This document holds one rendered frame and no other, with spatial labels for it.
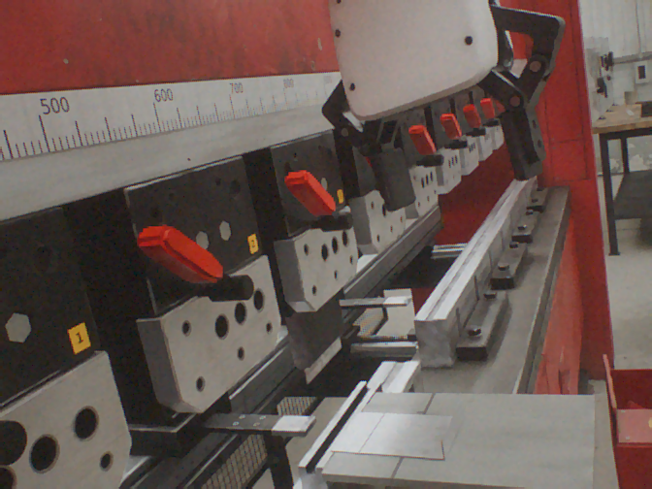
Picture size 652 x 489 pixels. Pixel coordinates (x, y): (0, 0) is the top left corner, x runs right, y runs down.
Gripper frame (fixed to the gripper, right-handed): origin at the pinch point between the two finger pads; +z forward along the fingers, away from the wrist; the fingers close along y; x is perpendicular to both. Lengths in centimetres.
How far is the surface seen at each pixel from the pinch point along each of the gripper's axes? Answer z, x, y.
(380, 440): 26.9, 14.2, -24.1
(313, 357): 15.7, 11.5, -27.5
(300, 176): -3.2, 4.9, -16.6
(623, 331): 116, 287, -75
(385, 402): 26.3, 22.6, -28.4
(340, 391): 44, 65, -73
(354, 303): 22, 54, -53
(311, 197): -1.1, 6.3, -17.1
